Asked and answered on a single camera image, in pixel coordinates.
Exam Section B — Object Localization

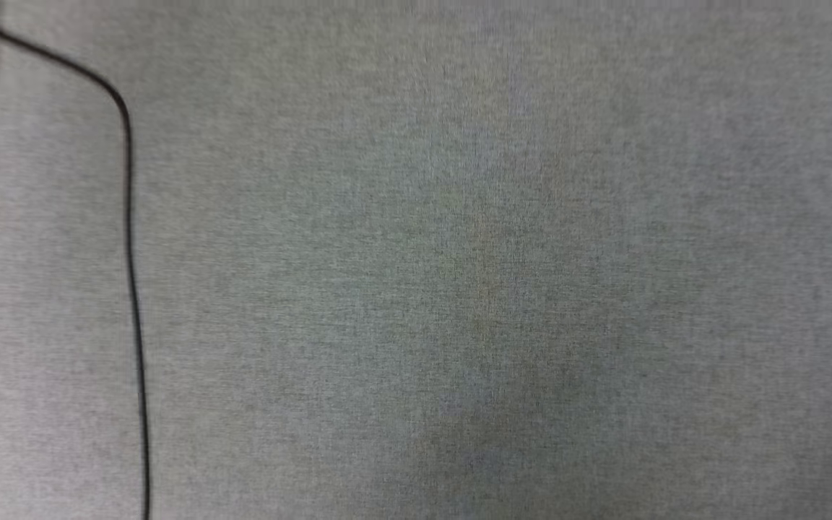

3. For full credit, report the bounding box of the grey fabric sofa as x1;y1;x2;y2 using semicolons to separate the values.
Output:
0;0;832;520

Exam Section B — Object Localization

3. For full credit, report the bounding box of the thin black cable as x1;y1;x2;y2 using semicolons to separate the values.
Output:
0;13;152;520

